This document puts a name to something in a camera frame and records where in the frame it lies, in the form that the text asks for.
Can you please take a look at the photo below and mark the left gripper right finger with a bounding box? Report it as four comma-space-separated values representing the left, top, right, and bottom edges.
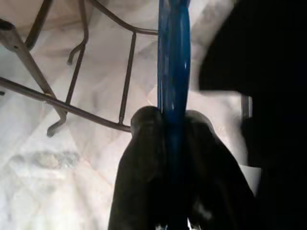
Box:
184, 109, 262, 230

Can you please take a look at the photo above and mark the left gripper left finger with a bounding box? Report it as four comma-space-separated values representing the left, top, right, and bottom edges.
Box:
106, 105, 173, 230

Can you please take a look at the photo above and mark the blue plastic hanger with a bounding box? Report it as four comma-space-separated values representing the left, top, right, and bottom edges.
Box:
157, 0, 192, 230

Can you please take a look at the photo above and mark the black shirt white slogan print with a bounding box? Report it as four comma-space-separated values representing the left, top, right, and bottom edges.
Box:
196, 0, 307, 230

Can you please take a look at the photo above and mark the marble top folding table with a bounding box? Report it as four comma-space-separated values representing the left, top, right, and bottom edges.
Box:
0, 0, 159, 138

